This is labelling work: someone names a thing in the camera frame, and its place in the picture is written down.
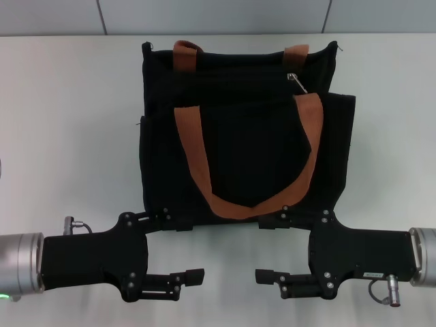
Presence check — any grey left gripper cable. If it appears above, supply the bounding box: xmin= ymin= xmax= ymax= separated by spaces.
xmin=64 ymin=215 xmax=93 ymax=236

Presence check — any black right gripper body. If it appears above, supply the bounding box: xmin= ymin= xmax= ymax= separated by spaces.
xmin=306 ymin=208 xmax=416 ymax=301

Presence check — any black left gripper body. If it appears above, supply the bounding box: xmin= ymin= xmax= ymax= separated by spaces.
xmin=40 ymin=211 xmax=151 ymax=304

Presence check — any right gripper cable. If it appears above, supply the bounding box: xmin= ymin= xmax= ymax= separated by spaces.
xmin=369 ymin=273 xmax=403 ymax=310

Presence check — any black bag with orange handles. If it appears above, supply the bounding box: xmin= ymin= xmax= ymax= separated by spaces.
xmin=137 ymin=40 xmax=357 ymax=228

